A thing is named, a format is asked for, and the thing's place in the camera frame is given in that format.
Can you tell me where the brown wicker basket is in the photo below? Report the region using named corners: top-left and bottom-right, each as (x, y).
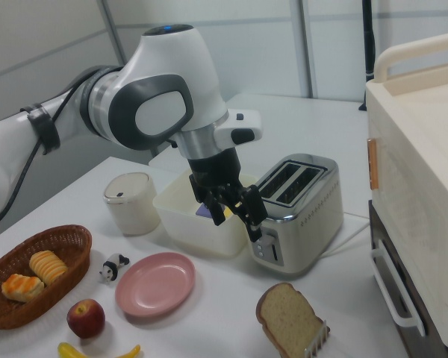
top-left (0, 224), bottom-right (93, 330)

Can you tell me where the purple foam cube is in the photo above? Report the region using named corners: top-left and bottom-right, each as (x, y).
top-left (195, 202), bottom-right (214, 219)

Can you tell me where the cream lidded trash can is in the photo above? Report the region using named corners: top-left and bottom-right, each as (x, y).
top-left (103, 172), bottom-right (161, 236)

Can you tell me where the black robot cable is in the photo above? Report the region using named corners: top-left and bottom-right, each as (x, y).
top-left (0, 66), bottom-right (120, 230)

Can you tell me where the white plastic storage bin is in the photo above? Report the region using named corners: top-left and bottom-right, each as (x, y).
top-left (152, 172), bottom-right (261, 258)

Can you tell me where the pink plastic plate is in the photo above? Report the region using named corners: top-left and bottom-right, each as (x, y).
top-left (114, 252), bottom-right (197, 318)

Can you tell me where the yellow banana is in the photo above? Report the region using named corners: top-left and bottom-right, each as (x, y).
top-left (57, 342), bottom-right (142, 358)

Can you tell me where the white toaster power cord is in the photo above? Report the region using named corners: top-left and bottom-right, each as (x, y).
top-left (322, 222), bottom-right (371, 259)

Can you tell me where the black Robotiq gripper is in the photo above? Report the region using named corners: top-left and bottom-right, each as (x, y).
top-left (186, 148), bottom-right (269, 244)

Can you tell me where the short orange-glazed pastry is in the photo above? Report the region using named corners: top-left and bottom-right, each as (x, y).
top-left (1, 274), bottom-right (46, 303)

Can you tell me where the copper cabinet door handle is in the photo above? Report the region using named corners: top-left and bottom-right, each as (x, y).
top-left (367, 137), bottom-right (380, 191)

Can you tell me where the metal wire toast rack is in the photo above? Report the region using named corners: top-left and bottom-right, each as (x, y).
top-left (302, 320), bottom-right (332, 358)

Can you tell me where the black stand pole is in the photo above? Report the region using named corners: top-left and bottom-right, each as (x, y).
top-left (359, 0), bottom-right (377, 111)

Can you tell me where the panda figurine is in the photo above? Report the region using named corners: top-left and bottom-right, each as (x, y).
top-left (99, 253), bottom-right (131, 283)

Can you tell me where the red apple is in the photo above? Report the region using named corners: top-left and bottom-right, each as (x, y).
top-left (66, 298), bottom-right (106, 339)

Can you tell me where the chrome and cream toaster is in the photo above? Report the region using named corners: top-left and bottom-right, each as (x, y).
top-left (248, 153), bottom-right (344, 279)

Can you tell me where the brown-crust bread slice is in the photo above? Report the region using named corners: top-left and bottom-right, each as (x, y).
top-left (255, 282), bottom-right (326, 358)

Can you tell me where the brown oven with white handle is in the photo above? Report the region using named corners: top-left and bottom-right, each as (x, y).
top-left (368, 199), bottom-right (448, 358)

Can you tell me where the cream cabinet with handles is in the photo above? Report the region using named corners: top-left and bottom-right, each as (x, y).
top-left (364, 32), bottom-right (448, 351)

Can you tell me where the long striped bread roll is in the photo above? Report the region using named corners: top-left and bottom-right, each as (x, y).
top-left (28, 250), bottom-right (69, 286)

